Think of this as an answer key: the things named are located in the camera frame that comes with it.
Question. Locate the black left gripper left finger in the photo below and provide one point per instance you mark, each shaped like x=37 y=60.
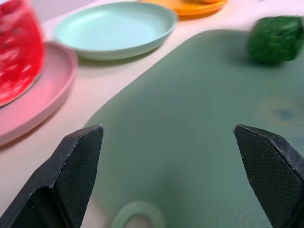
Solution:
x=69 y=180

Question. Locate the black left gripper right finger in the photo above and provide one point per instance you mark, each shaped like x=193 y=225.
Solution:
x=270 y=175

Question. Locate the pink plate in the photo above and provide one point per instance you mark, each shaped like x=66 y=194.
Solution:
x=47 y=95

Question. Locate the light green plate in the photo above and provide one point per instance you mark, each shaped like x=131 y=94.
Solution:
x=116 y=28

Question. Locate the orange plate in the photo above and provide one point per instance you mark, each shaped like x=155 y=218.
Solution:
x=199 y=9

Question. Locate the green cutting board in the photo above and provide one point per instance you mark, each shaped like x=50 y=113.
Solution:
x=180 y=118

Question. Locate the dark green vegetable toy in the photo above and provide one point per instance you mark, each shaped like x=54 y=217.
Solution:
x=273 y=40

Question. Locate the red watermelon slice toy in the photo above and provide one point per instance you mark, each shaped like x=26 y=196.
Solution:
x=16 y=52

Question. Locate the orange food toy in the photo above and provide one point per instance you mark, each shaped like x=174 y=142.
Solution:
x=209 y=1

